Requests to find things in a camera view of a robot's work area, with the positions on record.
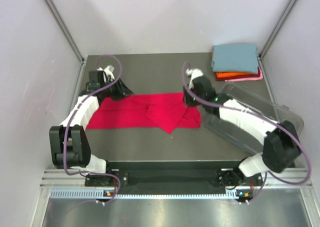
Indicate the folded pink t shirt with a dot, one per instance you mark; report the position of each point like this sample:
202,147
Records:
253,78

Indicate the folded blue t shirt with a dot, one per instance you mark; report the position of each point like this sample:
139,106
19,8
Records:
235,57

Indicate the clear plastic bin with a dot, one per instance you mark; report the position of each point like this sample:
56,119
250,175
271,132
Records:
257,126

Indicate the folded dark red t shirt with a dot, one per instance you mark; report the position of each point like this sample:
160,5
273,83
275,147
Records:
218,79

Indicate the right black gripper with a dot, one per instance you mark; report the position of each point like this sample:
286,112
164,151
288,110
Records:
188,101

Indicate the slotted grey cable duct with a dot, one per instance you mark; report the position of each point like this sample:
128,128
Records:
104,194

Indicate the right aluminium frame post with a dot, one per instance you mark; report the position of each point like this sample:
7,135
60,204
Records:
278,27

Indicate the folded orange t shirt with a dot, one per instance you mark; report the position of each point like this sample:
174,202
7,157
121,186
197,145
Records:
223,75

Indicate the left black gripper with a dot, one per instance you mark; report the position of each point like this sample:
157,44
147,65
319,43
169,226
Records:
122,90

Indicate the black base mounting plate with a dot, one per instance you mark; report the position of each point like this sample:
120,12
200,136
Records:
215,173

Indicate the left aluminium frame post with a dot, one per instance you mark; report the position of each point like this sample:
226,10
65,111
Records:
64,29

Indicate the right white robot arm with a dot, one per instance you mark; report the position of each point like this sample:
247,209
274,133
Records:
265,131

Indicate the aluminium frame post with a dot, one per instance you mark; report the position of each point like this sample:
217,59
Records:
278,27
64,29

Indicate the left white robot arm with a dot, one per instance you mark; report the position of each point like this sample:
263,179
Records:
69,145

